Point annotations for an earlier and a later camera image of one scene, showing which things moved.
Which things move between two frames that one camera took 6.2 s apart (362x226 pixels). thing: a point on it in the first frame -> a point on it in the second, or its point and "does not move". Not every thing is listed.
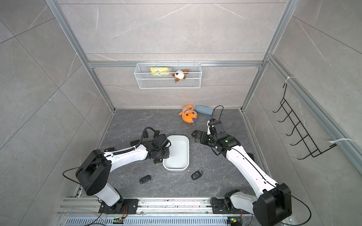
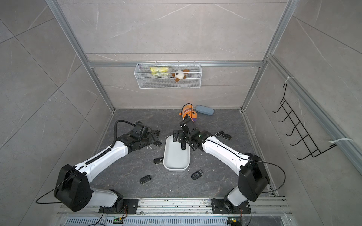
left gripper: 167,152 -> 151,138
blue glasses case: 204,109 does not move
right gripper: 204,135 -> 180,135
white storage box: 178,159 does not move
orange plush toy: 188,115 does not move
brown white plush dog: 180,75 does not move
